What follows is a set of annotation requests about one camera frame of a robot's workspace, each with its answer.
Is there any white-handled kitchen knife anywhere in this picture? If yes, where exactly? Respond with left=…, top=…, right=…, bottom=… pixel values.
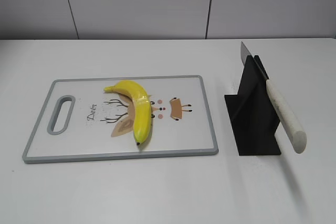
left=253, top=56, right=307, bottom=154

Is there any black knife stand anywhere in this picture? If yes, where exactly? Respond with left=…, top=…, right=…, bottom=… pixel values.
left=224, top=55, right=281, bottom=156

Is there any white grey-rimmed cutting board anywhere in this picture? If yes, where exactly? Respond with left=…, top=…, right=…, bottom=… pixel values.
left=22, top=75, right=218, bottom=164

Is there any yellow plastic banana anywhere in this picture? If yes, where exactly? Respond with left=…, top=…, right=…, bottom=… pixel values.
left=103, top=80, right=152, bottom=145

